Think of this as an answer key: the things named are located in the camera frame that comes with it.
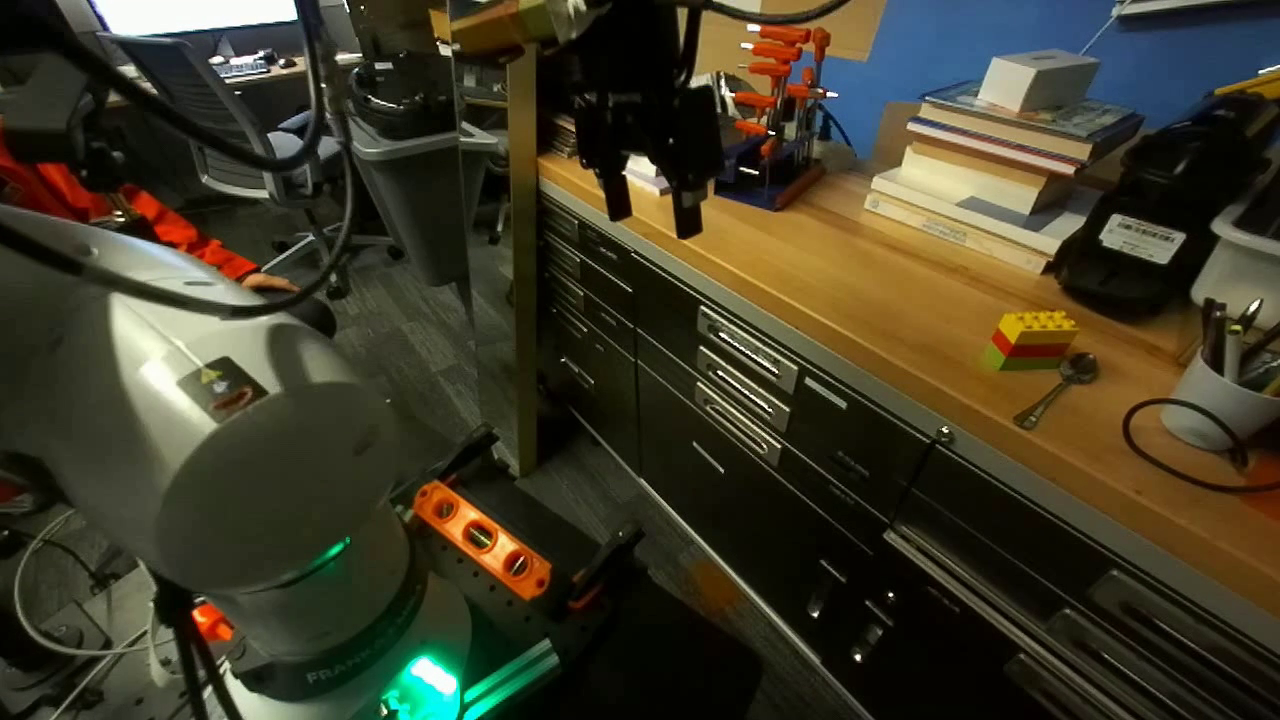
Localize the metal spoon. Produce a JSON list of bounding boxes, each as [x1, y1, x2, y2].
[[1008, 350, 1103, 436]]

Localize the person in red jacket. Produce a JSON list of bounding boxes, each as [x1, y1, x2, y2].
[[0, 137, 301, 301]]

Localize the white cup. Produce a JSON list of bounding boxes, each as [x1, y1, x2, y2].
[[1154, 350, 1280, 458]]

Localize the looped black cable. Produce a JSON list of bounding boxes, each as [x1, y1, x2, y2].
[[1120, 391, 1280, 500]]

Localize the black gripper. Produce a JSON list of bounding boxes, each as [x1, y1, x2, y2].
[[568, 0, 732, 246]]

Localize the white book stack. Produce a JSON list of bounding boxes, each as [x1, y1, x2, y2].
[[617, 147, 676, 195]]

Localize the small orange red fixture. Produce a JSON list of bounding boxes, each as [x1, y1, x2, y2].
[[187, 596, 245, 649]]

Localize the large white book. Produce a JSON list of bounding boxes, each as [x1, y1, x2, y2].
[[855, 181, 1071, 279]]

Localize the black bin liner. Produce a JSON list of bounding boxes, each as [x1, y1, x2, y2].
[[348, 52, 468, 137]]

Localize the wooden office desk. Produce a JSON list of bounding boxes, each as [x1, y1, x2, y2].
[[213, 50, 366, 97]]

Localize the computer monitor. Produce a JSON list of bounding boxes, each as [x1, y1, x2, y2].
[[84, 0, 305, 40]]

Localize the yellow red green Lego stack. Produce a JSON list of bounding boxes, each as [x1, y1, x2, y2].
[[989, 306, 1080, 376]]

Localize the small white box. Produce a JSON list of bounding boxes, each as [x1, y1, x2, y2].
[[970, 50, 1103, 121]]

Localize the white plastic tub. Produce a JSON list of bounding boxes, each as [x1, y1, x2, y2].
[[1187, 157, 1280, 326]]

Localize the thick cream paged book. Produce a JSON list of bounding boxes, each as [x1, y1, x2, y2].
[[893, 133, 1089, 219]]

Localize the white wall shelf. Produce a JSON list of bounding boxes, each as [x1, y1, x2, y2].
[[1110, 0, 1280, 26]]

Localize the grey office chair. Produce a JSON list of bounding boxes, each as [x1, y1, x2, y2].
[[107, 34, 407, 291]]

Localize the black label printer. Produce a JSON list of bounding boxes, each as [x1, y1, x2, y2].
[[1042, 94, 1271, 326]]

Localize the grey workbench drawer cabinet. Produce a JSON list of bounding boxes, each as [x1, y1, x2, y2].
[[532, 172, 1280, 720]]

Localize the stack of white books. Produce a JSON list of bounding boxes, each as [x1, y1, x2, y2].
[[912, 85, 1149, 167]]

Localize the thin black cable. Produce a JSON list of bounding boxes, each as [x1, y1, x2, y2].
[[150, 586, 236, 720]]

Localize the white cable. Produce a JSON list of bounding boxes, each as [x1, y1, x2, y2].
[[3, 514, 150, 720]]

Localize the orange spirit level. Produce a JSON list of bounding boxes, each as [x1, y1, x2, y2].
[[402, 477, 560, 607]]

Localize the grey trash bin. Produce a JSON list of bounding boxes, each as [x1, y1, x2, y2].
[[339, 113, 470, 289]]

